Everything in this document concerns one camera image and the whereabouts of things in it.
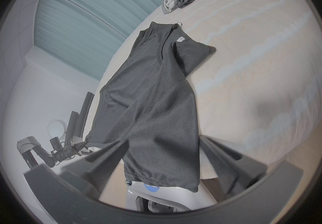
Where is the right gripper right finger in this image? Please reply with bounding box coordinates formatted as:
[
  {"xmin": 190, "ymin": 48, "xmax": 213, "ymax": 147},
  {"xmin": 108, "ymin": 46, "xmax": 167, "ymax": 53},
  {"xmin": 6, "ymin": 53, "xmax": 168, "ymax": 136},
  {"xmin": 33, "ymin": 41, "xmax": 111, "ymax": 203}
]
[{"xmin": 200, "ymin": 136, "xmax": 267, "ymax": 201}]

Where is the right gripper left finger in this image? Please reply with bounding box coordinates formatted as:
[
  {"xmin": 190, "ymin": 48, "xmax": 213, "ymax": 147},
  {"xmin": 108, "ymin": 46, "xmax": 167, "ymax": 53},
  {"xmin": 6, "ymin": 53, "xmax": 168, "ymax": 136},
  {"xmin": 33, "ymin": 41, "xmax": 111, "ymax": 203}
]
[{"xmin": 60, "ymin": 139, "xmax": 129, "ymax": 193}]

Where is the black T-shirt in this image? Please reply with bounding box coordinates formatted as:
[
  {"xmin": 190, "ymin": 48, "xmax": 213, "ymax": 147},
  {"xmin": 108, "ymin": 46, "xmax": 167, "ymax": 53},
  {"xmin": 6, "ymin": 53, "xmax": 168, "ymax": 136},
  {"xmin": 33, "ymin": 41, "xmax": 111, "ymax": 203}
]
[{"xmin": 86, "ymin": 21, "xmax": 217, "ymax": 193}]

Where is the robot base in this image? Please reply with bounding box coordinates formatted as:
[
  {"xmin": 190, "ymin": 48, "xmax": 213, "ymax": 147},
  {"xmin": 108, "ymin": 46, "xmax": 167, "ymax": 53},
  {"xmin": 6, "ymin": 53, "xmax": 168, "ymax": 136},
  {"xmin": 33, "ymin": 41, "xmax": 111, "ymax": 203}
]
[{"xmin": 124, "ymin": 179, "xmax": 192, "ymax": 212}]

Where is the bed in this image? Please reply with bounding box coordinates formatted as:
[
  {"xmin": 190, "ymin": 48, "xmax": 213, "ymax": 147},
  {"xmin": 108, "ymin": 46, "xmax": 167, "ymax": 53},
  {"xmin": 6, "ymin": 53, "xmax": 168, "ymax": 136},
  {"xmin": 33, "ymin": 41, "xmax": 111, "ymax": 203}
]
[{"xmin": 94, "ymin": 0, "xmax": 321, "ymax": 181}]

